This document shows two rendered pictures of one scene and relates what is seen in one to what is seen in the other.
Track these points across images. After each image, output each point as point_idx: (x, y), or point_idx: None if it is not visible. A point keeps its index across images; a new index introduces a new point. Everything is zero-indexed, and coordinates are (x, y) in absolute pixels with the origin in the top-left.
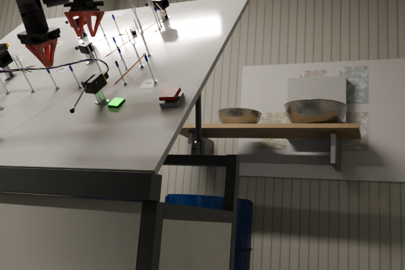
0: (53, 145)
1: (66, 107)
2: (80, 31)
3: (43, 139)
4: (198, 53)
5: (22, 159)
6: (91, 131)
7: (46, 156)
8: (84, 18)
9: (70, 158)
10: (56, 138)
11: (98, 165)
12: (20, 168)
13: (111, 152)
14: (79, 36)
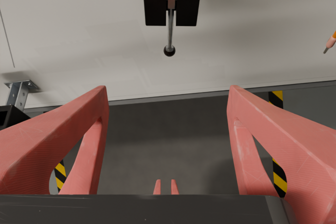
0: (164, 66)
1: None
2: (100, 114)
3: (123, 60)
4: None
5: (131, 91)
6: (223, 30)
7: (173, 82)
8: (55, 140)
9: (225, 79)
10: (152, 56)
11: (290, 80)
12: (151, 101)
13: (304, 61)
14: (107, 101)
